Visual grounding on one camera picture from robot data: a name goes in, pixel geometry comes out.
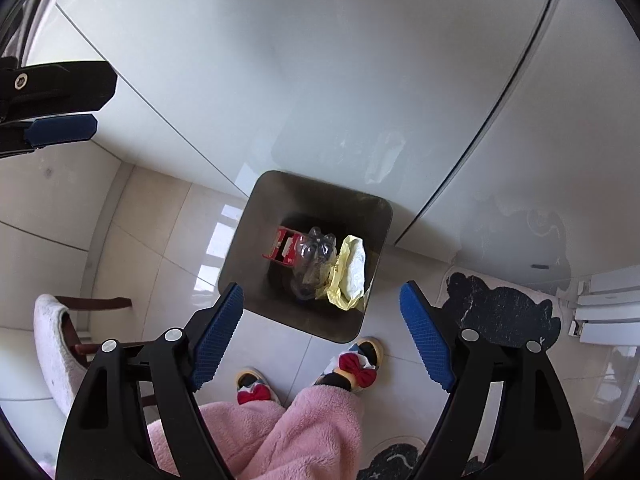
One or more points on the white cushioned wooden chair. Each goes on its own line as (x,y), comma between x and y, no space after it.
(62,356)

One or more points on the red carton in bin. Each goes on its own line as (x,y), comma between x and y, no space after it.
(283,250)

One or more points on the black cat floor mat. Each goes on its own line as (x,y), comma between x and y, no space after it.
(501,312)

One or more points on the yellow paper wrapper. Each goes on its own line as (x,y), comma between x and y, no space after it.
(347,276)

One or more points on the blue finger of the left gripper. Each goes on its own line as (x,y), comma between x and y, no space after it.
(21,138)
(53,89)

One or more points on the left patterned slipper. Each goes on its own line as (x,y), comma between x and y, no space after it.
(251,386)

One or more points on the dark square trash bin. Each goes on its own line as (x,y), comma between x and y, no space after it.
(300,204)

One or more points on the patterned slipper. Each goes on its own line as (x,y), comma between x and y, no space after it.
(251,386)
(354,369)

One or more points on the right patterned slipper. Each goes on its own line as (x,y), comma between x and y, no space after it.
(354,369)

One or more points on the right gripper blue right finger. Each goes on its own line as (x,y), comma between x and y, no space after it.
(535,436)

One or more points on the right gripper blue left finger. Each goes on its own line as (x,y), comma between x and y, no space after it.
(106,436)

